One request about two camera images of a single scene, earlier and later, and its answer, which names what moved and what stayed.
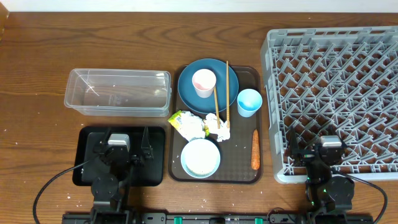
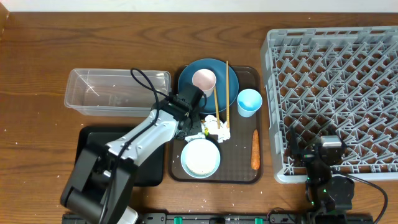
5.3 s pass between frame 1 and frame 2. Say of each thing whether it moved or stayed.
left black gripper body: moved
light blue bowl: stayed
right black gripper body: stayed
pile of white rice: stayed
